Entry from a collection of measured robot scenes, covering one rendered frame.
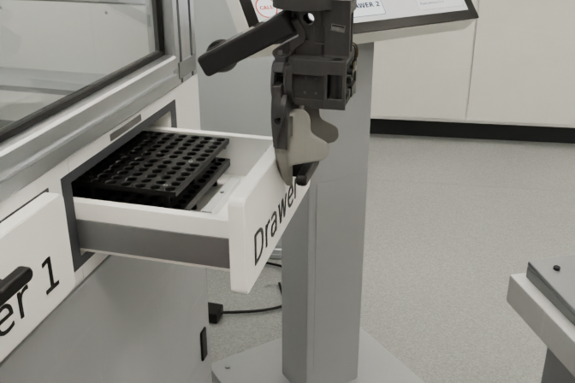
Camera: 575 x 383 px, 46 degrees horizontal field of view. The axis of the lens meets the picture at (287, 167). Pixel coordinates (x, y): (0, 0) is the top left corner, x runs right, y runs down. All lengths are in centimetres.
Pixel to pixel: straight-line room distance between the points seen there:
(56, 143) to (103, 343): 27
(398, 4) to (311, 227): 51
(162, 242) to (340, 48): 28
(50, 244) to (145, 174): 15
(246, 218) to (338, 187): 82
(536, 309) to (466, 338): 123
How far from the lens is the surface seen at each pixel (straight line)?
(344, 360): 175
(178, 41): 97
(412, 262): 240
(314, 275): 155
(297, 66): 71
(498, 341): 209
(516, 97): 351
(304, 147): 74
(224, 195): 85
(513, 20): 342
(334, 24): 71
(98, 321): 85
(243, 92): 218
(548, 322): 83
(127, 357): 95
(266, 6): 119
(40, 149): 69
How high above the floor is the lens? 121
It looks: 23 degrees down
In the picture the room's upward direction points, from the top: straight up
